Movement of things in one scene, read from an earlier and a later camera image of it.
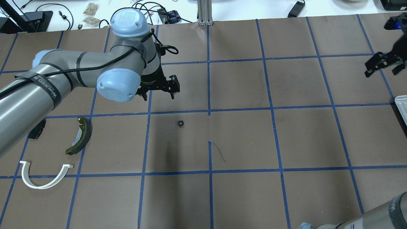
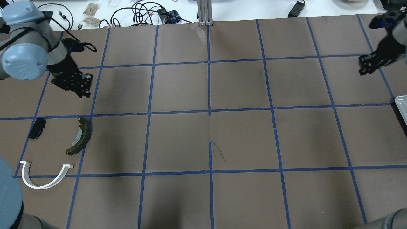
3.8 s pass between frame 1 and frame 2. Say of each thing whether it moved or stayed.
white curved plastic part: stayed
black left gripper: moved
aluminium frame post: stayed
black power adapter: stayed
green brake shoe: stayed
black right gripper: moved
